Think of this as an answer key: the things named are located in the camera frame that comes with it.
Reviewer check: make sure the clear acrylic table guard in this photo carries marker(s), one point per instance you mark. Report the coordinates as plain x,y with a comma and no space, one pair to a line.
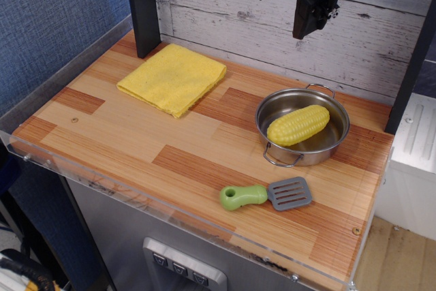
80,125

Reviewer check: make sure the grey button control panel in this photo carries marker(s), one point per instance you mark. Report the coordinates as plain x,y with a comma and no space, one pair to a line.
166,263

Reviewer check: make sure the white aluminium block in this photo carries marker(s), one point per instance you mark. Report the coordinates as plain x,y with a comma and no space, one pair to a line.
407,195

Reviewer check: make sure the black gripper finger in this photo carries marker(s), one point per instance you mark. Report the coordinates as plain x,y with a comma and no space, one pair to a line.
312,15

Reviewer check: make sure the green handled grey spatula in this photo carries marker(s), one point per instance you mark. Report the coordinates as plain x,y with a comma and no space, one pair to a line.
283,195

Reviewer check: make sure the yellow towel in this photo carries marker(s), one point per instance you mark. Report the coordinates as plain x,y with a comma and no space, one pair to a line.
173,79

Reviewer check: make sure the striped cloth bag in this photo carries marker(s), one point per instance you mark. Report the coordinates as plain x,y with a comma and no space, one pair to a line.
19,272

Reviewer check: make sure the small steel pot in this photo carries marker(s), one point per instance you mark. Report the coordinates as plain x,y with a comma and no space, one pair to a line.
313,150

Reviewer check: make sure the black left upright post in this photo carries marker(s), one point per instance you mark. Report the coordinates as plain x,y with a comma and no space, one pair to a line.
146,26

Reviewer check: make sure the yellow toy corn cob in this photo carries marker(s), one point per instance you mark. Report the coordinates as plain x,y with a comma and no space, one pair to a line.
298,125

